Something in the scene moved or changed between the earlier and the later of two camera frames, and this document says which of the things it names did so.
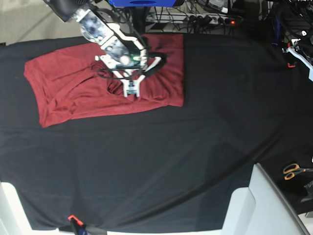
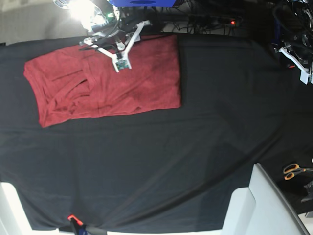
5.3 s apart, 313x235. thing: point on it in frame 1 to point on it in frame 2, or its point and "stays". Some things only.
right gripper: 304,53 to 306,72
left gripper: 132,73 to 119,46
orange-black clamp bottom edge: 79,225 stays
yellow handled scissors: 290,169 stays
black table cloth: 169,169 stays
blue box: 144,3 stays
